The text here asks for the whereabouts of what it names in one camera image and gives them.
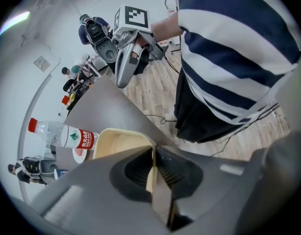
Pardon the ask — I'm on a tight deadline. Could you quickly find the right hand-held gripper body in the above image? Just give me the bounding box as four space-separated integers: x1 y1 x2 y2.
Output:
111 5 170 75

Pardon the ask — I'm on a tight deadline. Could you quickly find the blue paper cup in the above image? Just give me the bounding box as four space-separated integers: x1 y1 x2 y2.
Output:
53 168 69 181

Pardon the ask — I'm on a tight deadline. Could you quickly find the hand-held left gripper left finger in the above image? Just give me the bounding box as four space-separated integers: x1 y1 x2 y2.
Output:
30 147 170 235

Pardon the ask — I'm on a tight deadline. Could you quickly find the black chair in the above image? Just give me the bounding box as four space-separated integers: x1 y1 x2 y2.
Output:
63 78 75 94

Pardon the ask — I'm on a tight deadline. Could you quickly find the clear water bottle red cap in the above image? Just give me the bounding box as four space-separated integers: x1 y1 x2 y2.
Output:
27 117 100 150

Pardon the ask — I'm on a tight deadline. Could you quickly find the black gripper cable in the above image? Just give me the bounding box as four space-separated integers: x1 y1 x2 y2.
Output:
210 103 280 158

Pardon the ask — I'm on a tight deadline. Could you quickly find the gray backpack rig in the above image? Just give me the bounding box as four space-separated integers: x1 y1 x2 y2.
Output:
22 157 58 178
84 18 120 64

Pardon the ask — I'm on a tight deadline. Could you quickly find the long ceiling light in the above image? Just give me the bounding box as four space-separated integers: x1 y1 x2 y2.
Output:
0 10 31 38

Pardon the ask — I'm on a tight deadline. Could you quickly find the black skirt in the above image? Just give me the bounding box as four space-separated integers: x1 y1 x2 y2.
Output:
174 67 244 144

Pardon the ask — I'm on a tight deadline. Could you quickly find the person's right hand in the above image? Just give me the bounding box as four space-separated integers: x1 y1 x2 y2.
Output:
130 36 149 58

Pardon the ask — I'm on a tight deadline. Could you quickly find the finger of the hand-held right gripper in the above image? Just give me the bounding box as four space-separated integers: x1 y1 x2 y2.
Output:
115 34 140 89

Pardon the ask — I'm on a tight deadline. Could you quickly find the cream rectangular plastic tray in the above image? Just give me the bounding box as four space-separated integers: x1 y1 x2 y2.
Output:
93 128 177 231

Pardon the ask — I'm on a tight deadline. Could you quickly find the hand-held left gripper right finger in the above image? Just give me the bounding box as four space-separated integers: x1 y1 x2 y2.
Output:
157 145 250 230

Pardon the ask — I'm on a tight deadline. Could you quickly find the dark wooden table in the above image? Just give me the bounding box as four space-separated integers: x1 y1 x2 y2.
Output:
56 74 180 171

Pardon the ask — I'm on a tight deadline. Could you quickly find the wall notice sheet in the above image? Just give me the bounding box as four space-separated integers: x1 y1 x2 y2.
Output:
33 55 51 72

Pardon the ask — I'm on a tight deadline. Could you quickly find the person's right forearm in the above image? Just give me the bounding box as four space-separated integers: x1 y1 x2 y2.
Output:
150 11 184 43

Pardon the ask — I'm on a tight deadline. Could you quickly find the white round plate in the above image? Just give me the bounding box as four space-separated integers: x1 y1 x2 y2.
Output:
72 147 89 164

